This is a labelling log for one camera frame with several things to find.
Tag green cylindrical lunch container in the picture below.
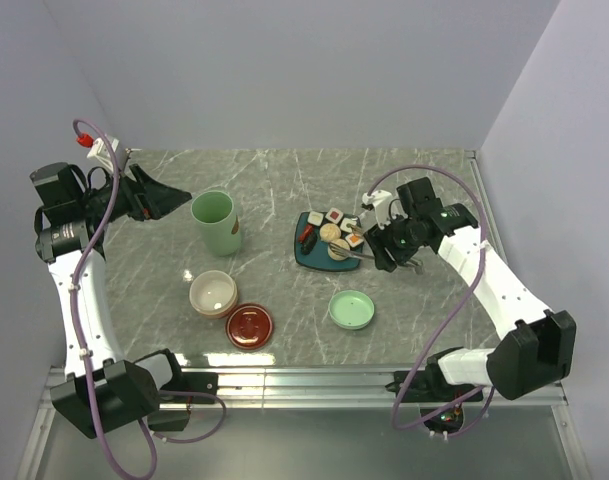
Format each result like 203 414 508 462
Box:
191 190 242 256

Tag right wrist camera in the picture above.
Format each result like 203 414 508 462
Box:
359 190 394 230

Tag aluminium rail frame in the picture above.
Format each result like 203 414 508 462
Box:
14 149 593 480

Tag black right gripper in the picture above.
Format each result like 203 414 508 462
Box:
364 208 420 273

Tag steel serving tongs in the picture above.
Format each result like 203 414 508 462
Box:
349 226 424 275

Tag red centre sushi roll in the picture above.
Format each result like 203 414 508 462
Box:
325 208 344 224

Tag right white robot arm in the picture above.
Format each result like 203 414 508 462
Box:
362 177 577 400

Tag teal square plate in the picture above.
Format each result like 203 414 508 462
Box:
293 211 361 273

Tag green round lid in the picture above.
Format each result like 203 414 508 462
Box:
328 290 375 330

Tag red round lid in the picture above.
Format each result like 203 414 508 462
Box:
225 303 274 350

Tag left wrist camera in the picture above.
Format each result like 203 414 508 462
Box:
87 136 129 172

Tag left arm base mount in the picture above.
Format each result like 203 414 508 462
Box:
147 371 218 434

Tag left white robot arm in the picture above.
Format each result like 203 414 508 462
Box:
30 162 191 439

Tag cream inner bowl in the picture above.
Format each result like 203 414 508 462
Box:
189 270 239 319

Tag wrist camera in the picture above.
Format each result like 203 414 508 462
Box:
87 136 129 172
359 190 394 230

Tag beige bun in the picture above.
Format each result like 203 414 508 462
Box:
328 238 351 261
319 223 342 243

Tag black spiky toy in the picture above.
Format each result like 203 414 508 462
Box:
301 232 318 255

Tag green sushi roll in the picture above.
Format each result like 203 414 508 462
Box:
340 217 358 234

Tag orange sushi roll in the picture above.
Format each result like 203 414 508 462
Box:
344 234 364 248

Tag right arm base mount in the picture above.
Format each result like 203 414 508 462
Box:
402 367 483 438

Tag white sushi roll left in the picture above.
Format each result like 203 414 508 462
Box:
307 211 325 227

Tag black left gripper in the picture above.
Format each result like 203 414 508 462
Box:
78 163 190 225

